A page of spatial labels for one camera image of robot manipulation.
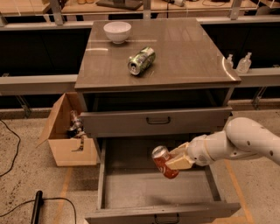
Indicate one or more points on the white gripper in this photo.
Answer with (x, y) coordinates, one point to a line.
(199, 150)

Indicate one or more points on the red coke can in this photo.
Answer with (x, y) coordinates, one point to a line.
(160, 156)

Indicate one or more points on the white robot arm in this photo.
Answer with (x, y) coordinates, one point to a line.
(242, 138)

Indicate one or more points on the closed upper grey drawer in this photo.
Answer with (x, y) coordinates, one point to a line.
(155, 122)

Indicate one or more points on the open middle grey drawer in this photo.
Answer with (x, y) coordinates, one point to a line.
(131, 189)

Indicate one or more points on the grey drawer cabinet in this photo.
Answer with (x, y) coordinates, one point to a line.
(188, 72)

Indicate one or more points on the green soda can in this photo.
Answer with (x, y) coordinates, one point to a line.
(141, 61)

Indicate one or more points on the small clear pump bottle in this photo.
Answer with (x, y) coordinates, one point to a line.
(230, 60)

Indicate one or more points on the cans inside cardboard box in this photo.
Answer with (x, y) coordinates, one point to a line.
(76, 129)

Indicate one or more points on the clear sanitizer bottle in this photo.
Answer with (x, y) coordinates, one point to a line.
(244, 64)

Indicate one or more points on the cardboard box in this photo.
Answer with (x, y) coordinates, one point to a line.
(66, 150)

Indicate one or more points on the white ceramic bowl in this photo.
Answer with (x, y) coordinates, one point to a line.
(117, 31)

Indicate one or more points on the black power strip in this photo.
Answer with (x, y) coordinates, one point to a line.
(38, 203)

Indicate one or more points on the grey metal rail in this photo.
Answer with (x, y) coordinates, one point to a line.
(37, 85)

